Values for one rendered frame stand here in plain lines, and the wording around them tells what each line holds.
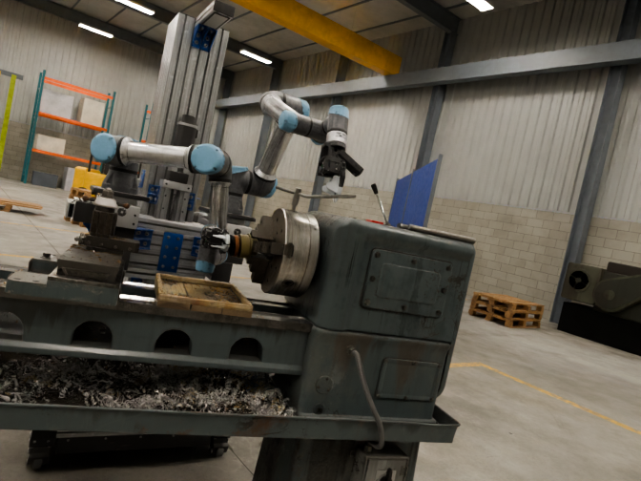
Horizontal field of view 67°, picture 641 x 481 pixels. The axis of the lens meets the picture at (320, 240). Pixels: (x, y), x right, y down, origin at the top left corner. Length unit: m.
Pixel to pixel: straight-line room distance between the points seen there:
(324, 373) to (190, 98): 1.47
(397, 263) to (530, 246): 10.77
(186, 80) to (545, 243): 10.62
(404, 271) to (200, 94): 1.37
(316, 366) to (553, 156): 11.37
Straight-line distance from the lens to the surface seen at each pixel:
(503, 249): 12.79
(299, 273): 1.66
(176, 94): 2.49
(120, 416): 1.56
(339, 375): 1.76
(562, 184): 12.43
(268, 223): 1.82
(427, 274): 1.81
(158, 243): 2.28
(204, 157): 1.95
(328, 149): 1.76
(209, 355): 1.67
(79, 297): 1.53
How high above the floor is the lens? 1.24
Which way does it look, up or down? 3 degrees down
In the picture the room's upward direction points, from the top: 12 degrees clockwise
